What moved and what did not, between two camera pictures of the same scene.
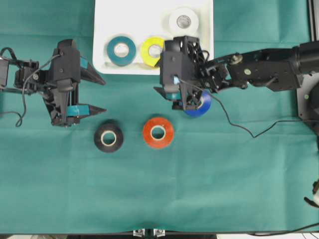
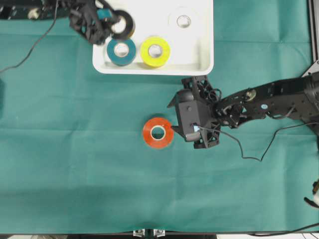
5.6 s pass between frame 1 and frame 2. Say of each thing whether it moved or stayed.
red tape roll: stayed
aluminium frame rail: stayed
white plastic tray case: stayed
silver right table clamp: stayed
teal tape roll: stayed
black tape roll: moved
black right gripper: moved
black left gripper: moved
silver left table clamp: stayed
